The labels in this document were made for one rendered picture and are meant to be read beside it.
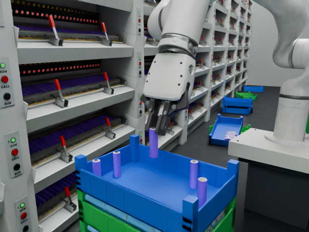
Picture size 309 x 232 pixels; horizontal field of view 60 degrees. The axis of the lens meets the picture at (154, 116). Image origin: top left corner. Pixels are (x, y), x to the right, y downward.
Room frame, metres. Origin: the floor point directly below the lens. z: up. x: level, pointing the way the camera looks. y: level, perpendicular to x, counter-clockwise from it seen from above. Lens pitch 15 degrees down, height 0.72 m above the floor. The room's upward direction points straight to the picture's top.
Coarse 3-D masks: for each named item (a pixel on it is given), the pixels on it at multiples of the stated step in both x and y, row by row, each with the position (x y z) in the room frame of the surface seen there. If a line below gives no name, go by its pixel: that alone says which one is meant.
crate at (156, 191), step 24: (144, 168) 0.65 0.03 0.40; (168, 168) 0.63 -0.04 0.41; (216, 168) 0.55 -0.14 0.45; (96, 192) 0.51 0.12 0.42; (120, 192) 0.46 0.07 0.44; (144, 192) 0.53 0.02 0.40; (168, 192) 0.53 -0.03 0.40; (192, 192) 0.53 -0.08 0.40; (216, 192) 0.44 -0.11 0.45; (144, 216) 0.43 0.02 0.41; (168, 216) 0.39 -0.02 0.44; (192, 216) 0.37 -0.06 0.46; (216, 216) 0.44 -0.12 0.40
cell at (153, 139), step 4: (152, 128) 0.53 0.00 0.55; (152, 132) 0.52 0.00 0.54; (152, 136) 0.52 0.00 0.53; (156, 136) 0.53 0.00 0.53; (152, 140) 0.52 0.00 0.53; (156, 140) 0.53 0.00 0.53; (152, 144) 0.52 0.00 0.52; (156, 144) 0.53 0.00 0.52; (152, 148) 0.52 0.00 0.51; (156, 148) 0.53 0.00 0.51; (152, 152) 0.52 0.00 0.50; (156, 152) 0.53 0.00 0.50; (152, 156) 0.52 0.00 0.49; (156, 156) 0.53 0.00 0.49
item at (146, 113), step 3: (144, 105) 1.55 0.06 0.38; (162, 105) 1.70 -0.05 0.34; (144, 108) 1.49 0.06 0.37; (162, 108) 1.65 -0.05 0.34; (144, 111) 1.49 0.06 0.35; (147, 111) 1.52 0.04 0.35; (159, 111) 1.58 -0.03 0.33; (144, 114) 1.34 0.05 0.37; (147, 114) 1.47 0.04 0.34; (159, 114) 1.53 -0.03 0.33; (144, 117) 1.34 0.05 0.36; (147, 117) 1.43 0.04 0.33
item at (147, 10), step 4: (144, 0) 1.34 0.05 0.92; (148, 0) 1.53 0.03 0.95; (152, 0) 1.82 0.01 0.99; (156, 0) 1.87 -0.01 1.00; (160, 0) 1.93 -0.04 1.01; (144, 4) 1.45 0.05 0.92; (148, 4) 1.49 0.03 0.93; (152, 4) 1.49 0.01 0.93; (156, 4) 1.48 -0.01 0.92; (144, 8) 1.36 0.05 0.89; (148, 8) 1.39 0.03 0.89; (152, 8) 1.43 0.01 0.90; (144, 12) 1.37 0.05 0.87; (148, 12) 1.41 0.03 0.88
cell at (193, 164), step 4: (192, 160) 0.55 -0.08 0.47; (196, 160) 0.56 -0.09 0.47; (192, 164) 0.54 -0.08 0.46; (196, 164) 0.54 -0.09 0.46; (192, 168) 0.54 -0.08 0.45; (196, 168) 0.54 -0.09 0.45; (192, 172) 0.54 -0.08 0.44; (196, 172) 0.54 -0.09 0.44; (192, 176) 0.54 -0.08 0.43; (196, 176) 0.55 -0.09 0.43; (192, 180) 0.54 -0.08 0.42; (196, 180) 0.55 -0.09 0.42; (192, 184) 0.54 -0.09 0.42; (196, 184) 0.55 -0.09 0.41; (192, 188) 0.54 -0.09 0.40
